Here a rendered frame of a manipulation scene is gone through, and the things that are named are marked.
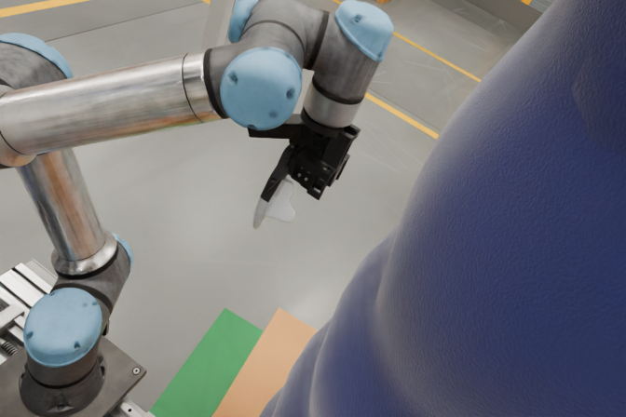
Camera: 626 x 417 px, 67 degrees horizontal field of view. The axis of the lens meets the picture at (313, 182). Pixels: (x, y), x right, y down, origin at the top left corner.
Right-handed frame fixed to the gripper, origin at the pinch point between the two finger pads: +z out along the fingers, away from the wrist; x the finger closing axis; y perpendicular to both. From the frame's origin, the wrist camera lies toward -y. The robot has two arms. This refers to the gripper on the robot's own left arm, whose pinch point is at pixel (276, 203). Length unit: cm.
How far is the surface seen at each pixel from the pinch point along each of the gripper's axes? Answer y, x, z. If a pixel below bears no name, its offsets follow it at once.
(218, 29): -157, 219, 99
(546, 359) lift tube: 24, -44, -43
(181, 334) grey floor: -34, 50, 152
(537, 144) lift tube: 20, -39, -47
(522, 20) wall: 22, 879, 139
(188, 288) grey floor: -48, 72, 152
